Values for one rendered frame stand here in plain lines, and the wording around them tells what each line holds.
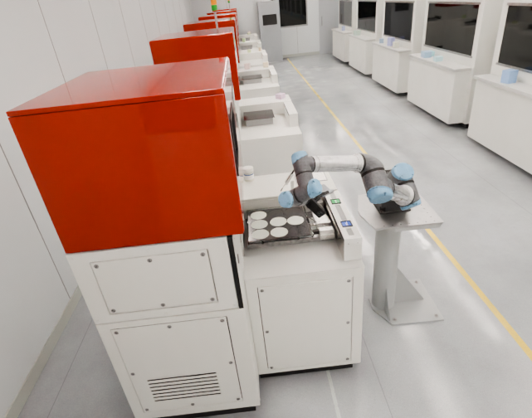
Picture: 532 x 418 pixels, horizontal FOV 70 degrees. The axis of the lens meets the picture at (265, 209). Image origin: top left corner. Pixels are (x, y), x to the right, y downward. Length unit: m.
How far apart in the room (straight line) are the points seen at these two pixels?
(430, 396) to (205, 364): 1.30
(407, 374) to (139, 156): 2.01
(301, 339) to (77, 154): 1.53
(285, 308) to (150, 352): 0.72
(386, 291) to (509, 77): 3.43
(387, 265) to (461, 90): 4.31
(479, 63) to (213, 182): 5.47
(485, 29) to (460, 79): 0.68
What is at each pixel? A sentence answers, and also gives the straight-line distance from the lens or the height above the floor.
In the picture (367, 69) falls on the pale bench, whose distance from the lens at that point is 10.64.
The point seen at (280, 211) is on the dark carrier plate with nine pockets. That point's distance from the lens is 2.38.
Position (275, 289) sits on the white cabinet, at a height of 0.73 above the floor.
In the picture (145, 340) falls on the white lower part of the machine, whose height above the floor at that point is 0.69.
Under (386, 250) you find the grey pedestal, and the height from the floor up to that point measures 0.55.
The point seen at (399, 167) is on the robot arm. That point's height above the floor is 1.16.
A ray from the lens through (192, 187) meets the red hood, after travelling 1.50.
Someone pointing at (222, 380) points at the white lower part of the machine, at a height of 0.33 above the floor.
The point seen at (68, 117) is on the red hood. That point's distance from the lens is 1.51.
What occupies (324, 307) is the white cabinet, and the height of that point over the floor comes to 0.57.
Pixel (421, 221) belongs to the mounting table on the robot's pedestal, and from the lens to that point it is 2.46.
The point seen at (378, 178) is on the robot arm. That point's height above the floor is 1.28.
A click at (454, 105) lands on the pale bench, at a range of 6.63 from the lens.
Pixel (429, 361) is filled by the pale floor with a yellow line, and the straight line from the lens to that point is 2.76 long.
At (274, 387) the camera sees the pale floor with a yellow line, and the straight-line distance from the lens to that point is 2.56.
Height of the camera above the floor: 2.08
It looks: 29 degrees down
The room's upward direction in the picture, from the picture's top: 6 degrees counter-clockwise
